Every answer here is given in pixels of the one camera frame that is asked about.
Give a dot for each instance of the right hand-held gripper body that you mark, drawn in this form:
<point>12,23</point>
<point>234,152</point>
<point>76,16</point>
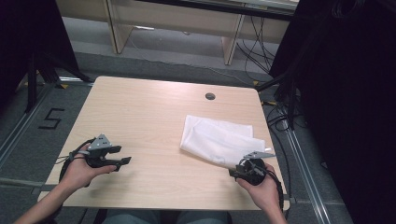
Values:
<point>252,171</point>

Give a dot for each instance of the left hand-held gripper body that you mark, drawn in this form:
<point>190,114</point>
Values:
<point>98,143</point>

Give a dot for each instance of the white mesh laundry bag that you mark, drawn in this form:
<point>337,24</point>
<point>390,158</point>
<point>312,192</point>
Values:
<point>214,140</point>

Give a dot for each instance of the person's right hand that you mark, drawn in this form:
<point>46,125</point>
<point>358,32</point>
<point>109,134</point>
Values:
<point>266,193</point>

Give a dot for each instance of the person's left hand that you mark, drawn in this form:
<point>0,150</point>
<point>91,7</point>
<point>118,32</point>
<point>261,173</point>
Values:
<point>79,174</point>

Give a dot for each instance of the person's blue jeans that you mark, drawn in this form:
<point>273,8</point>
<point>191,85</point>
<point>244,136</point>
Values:
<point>134,217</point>

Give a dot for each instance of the black metal stand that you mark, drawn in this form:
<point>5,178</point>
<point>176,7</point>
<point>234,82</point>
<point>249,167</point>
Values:
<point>31,84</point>

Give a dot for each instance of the black curtain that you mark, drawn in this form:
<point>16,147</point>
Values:
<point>348,102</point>
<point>28,34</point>

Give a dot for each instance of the light wooden desk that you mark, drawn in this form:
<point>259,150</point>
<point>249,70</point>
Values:
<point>174,18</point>

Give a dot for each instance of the aluminium floor rail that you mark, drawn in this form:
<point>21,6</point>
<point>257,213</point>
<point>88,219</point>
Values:
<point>306,174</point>
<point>21,124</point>

